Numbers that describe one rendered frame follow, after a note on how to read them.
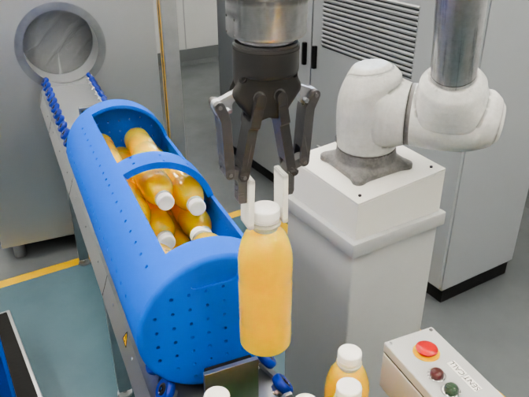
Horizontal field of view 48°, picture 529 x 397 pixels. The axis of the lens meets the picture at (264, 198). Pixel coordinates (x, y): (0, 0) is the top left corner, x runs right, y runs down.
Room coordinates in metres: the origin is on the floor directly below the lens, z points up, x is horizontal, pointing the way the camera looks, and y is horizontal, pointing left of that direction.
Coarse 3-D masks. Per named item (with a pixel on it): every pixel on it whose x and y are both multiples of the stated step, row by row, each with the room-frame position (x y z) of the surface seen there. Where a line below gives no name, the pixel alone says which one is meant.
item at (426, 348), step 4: (424, 340) 0.77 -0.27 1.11; (416, 344) 0.76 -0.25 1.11; (420, 344) 0.76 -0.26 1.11; (424, 344) 0.76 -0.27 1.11; (428, 344) 0.76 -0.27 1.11; (432, 344) 0.76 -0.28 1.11; (416, 348) 0.75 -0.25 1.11; (420, 348) 0.75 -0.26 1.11; (424, 348) 0.75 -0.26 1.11; (428, 348) 0.75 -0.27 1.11; (432, 348) 0.75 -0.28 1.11; (436, 348) 0.75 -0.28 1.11; (420, 352) 0.74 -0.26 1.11; (424, 352) 0.74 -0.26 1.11; (428, 352) 0.74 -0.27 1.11; (432, 352) 0.74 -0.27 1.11; (436, 352) 0.74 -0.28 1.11; (428, 356) 0.74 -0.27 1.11; (432, 356) 0.74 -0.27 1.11
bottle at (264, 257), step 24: (264, 240) 0.64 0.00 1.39; (288, 240) 0.66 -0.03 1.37; (240, 264) 0.65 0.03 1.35; (264, 264) 0.63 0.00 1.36; (288, 264) 0.65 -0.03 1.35; (240, 288) 0.65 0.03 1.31; (264, 288) 0.63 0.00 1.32; (288, 288) 0.65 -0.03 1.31; (240, 312) 0.65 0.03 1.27; (264, 312) 0.63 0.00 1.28; (288, 312) 0.65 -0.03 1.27; (240, 336) 0.66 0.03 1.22; (264, 336) 0.63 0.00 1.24; (288, 336) 0.65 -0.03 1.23
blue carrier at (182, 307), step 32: (96, 128) 1.46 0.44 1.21; (128, 128) 1.64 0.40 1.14; (160, 128) 1.66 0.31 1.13; (96, 160) 1.31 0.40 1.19; (128, 160) 1.23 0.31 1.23; (160, 160) 1.22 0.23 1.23; (96, 192) 1.20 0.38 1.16; (128, 192) 1.10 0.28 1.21; (96, 224) 1.13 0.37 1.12; (128, 224) 1.00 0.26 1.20; (224, 224) 1.18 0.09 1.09; (128, 256) 0.93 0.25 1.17; (160, 256) 0.87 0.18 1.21; (192, 256) 0.84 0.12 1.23; (224, 256) 0.85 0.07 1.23; (128, 288) 0.87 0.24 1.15; (160, 288) 0.80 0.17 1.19; (192, 288) 0.82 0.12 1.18; (224, 288) 0.84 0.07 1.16; (128, 320) 0.84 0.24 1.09; (160, 320) 0.80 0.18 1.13; (192, 320) 0.82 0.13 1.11; (224, 320) 0.84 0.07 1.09; (160, 352) 0.79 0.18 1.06; (192, 352) 0.82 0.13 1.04; (224, 352) 0.84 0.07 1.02
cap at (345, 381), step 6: (342, 378) 0.67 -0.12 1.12; (348, 378) 0.67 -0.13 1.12; (354, 378) 0.67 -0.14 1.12; (336, 384) 0.66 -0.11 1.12; (342, 384) 0.66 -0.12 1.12; (348, 384) 0.66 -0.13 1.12; (354, 384) 0.66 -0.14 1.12; (360, 384) 0.66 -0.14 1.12; (336, 390) 0.66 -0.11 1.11; (342, 390) 0.65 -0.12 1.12; (348, 390) 0.65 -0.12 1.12; (354, 390) 0.65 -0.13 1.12; (360, 390) 0.65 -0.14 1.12; (342, 396) 0.64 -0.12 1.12; (348, 396) 0.64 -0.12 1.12; (354, 396) 0.64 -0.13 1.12; (360, 396) 0.65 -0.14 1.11
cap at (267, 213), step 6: (258, 204) 0.68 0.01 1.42; (264, 204) 0.68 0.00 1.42; (270, 204) 0.68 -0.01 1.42; (276, 204) 0.68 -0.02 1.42; (258, 210) 0.66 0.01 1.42; (264, 210) 0.66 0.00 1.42; (270, 210) 0.66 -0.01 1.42; (276, 210) 0.66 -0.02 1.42; (258, 216) 0.65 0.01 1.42; (264, 216) 0.65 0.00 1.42; (270, 216) 0.65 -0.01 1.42; (276, 216) 0.66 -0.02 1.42; (258, 222) 0.65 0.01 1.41; (264, 222) 0.65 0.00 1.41; (270, 222) 0.65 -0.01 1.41; (276, 222) 0.66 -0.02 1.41
